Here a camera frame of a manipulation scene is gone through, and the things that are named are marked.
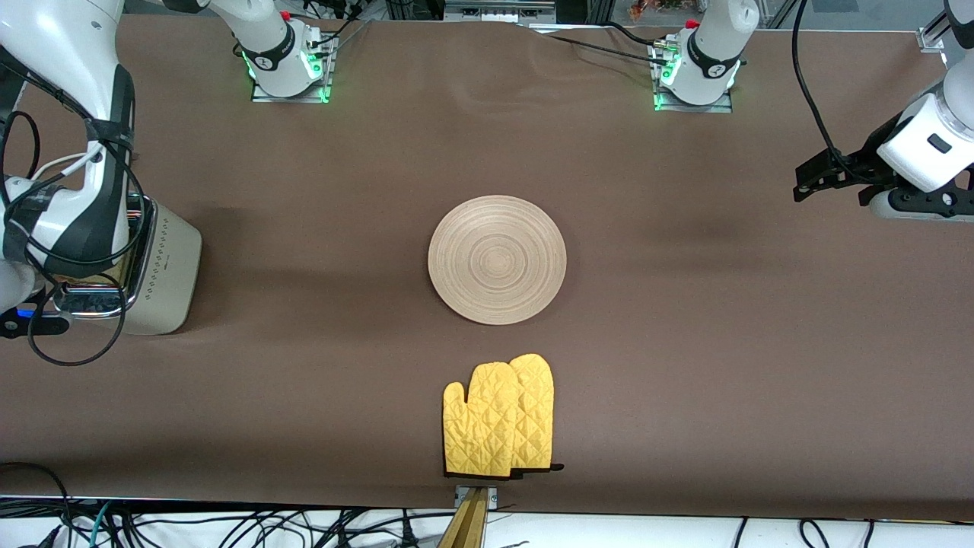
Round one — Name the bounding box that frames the aluminium frame profile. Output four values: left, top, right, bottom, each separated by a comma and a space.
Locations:
915, 8, 952, 54

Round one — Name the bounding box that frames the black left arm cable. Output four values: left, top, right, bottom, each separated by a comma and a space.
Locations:
791, 0, 847, 165

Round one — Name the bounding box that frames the black cable to arm base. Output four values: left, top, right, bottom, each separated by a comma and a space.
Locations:
546, 21, 672, 66

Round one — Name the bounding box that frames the teal cable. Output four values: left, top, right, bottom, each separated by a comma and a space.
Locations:
88, 500, 116, 548

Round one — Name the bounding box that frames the yellow quilted oven mitt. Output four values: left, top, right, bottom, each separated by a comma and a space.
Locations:
443, 362, 523, 479
508, 353, 565, 475

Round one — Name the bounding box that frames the wooden beam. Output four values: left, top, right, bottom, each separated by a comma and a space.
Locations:
437, 488, 488, 548

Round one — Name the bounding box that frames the round wooden plate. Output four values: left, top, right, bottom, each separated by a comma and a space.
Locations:
428, 195, 568, 326

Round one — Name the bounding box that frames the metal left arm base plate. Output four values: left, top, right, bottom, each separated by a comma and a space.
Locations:
651, 40, 734, 114

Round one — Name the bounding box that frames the white toaster power cord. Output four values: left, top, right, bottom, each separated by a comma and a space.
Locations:
30, 149, 107, 180

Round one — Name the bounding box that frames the cream and chrome toaster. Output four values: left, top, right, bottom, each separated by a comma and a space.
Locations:
49, 194, 203, 336

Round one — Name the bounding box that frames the grey power strip box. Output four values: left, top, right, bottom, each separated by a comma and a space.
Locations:
443, 0, 558, 24

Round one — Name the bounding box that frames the tangle of black floor cables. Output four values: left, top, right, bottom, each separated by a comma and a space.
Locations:
0, 460, 457, 548

